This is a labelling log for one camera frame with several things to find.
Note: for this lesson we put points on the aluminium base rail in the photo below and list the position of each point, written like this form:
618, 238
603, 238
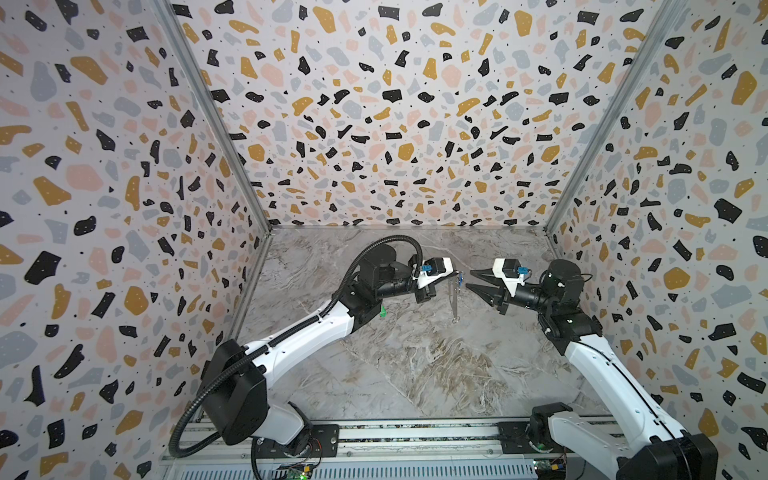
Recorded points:
461, 448

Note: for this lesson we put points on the left electronics board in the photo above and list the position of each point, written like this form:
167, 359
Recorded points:
298, 471

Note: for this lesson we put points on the aluminium corner post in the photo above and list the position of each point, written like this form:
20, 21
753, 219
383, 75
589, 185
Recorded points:
662, 23
164, 13

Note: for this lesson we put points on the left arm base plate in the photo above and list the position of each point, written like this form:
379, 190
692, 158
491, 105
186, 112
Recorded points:
320, 440

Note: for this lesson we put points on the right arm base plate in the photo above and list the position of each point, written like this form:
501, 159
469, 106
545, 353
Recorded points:
515, 438

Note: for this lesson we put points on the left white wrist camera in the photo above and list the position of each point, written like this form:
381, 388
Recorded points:
432, 270

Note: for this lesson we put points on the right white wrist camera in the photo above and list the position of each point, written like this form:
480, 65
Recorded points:
511, 274

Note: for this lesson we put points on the right electronics board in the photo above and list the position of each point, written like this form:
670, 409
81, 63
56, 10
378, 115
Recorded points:
550, 469

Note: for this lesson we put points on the electronics board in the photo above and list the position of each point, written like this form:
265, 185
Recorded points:
298, 471
550, 469

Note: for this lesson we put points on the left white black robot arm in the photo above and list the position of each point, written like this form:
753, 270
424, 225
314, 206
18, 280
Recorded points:
237, 380

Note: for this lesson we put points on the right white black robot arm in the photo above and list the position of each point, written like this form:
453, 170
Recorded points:
653, 444

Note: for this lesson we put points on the left aluminium corner post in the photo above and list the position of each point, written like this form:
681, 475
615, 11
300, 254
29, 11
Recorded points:
164, 13

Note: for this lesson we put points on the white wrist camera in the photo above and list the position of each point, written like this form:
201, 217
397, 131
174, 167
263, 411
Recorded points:
511, 274
432, 270

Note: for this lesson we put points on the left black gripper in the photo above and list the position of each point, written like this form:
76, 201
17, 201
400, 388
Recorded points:
424, 291

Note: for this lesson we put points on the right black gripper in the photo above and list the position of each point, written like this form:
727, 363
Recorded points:
505, 294

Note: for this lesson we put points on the right aluminium corner post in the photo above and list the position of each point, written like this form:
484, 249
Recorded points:
662, 23

